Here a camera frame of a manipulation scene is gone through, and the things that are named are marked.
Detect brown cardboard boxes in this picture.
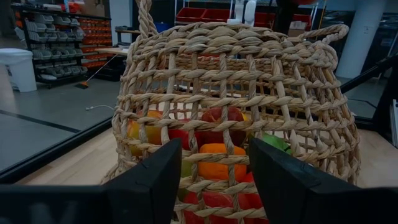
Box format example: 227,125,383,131
79,0,108,18

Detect red orange mango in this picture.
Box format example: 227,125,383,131
126,109,164,156

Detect woven wicker basket with handles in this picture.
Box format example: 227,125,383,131
101,0,361,224

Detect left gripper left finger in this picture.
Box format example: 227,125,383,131
104,138,183,224

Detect small red fruit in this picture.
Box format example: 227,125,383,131
182,172,270,224

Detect red and yellow apple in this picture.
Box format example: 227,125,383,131
200,106,249,147

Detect red storage crate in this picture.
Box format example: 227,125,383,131
201,8,233,23
175,7,206,24
254,12,277,28

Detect white cable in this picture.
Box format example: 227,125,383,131
85,105,115,112

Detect crimson red apple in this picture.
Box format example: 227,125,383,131
167,119,203,151

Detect light wooden table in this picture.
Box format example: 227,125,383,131
95,45,130,57

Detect small cardboard box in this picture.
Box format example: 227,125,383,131
287,21,309,37

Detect white plastic bin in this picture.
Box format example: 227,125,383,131
0,48,37,93

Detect olive green pear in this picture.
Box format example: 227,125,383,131
178,158,195,200

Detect orange-handled broom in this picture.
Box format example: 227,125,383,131
74,53,122,90

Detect white round column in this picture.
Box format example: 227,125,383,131
335,0,387,79

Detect red plastic container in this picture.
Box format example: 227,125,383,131
60,1,80,13

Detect white machine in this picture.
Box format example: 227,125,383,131
226,0,257,25

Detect bright green apple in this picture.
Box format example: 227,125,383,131
261,133,293,155

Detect blue bin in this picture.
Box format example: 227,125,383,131
154,22,171,34

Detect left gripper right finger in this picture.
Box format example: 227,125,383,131
248,138,355,224

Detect black bin shelving rack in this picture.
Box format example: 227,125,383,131
11,2,113,90

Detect orange fruit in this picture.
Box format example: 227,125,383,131
198,142,248,182

